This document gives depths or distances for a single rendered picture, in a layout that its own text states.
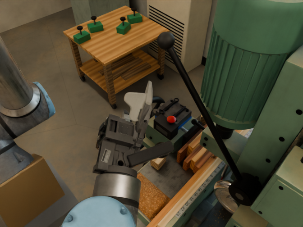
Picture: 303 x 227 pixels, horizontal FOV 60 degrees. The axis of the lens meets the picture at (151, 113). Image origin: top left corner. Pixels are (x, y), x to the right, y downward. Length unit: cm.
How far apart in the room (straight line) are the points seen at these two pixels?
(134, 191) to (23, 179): 63
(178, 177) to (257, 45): 54
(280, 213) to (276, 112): 19
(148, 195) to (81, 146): 135
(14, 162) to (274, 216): 84
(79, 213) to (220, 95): 38
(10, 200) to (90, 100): 146
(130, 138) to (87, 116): 176
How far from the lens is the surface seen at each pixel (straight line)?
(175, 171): 91
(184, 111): 93
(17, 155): 109
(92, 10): 288
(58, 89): 260
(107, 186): 50
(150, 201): 82
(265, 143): 63
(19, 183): 108
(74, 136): 218
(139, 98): 55
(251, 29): 48
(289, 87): 52
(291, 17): 48
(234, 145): 79
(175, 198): 82
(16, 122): 106
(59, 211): 128
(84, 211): 36
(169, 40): 52
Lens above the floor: 169
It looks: 49 degrees down
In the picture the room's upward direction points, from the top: straight up
